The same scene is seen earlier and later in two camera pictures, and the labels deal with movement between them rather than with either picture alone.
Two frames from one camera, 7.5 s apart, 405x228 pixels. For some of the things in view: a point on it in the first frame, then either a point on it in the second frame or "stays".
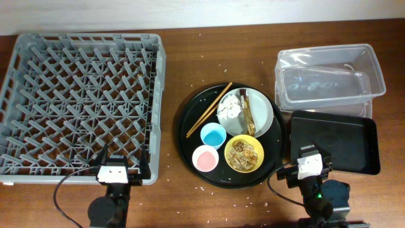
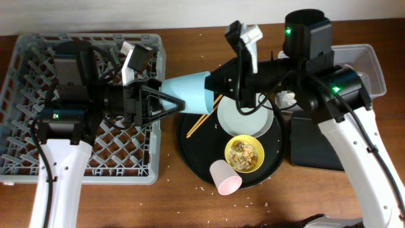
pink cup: x=205 y=158 → x=227 y=181
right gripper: x=292 y=174 → x=249 y=88
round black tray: x=273 y=139 stays
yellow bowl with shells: x=244 y=153 stays
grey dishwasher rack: x=64 y=96 stays
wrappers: x=229 y=107 → x=286 y=99
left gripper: x=137 y=176 → x=137 y=103
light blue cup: x=213 y=134 → x=190 y=88
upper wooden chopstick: x=209 y=109 stays
